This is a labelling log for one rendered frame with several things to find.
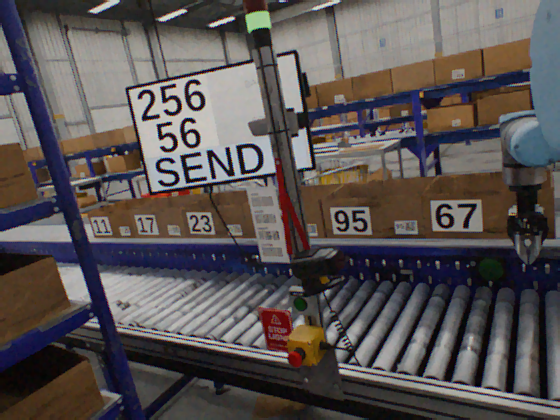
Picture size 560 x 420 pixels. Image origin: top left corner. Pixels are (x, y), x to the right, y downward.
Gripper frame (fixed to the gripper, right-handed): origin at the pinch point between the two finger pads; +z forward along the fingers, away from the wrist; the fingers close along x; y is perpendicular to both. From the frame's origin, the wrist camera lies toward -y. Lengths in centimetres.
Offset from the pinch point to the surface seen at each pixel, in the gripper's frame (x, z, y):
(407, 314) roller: -32.8, 19.5, -0.6
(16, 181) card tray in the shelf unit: -71, -44, 75
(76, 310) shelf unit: -68, -20, 74
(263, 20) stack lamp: -47, -66, 29
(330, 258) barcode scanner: -37, -14, 36
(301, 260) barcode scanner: -44, -14, 36
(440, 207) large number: -25.6, -5.7, -29.2
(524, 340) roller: -1.6, 19.5, 7.0
